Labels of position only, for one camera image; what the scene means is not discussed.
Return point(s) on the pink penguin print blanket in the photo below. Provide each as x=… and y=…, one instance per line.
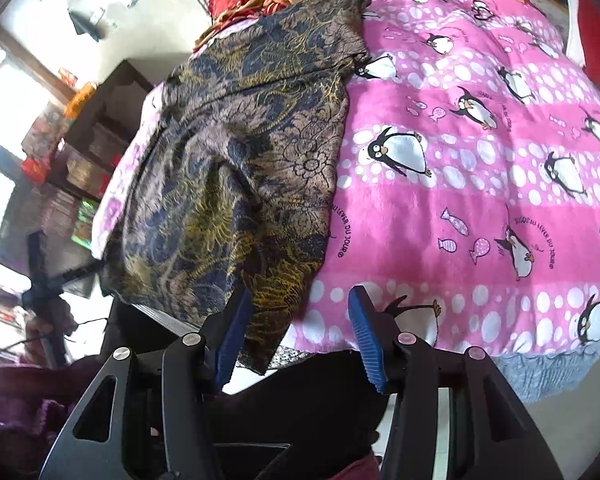
x=455, y=210

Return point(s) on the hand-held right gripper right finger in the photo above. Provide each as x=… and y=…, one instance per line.
x=365, y=330

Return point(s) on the maroon knitted garment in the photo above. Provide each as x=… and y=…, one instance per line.
x=20, y=410

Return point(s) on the brown blue patterned garment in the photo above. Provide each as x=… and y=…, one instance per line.
x=230, y=160

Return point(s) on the orange box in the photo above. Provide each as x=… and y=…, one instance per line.
x=80, y=100

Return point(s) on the person's black pants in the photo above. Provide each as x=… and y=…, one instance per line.
x=300, y=410

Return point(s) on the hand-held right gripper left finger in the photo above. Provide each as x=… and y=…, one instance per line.
x=235, y=320

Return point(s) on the black tripod stand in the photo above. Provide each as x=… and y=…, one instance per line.
x=42, y=280

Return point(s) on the dark wooden shelf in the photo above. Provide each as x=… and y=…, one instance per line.
x=115, y=95

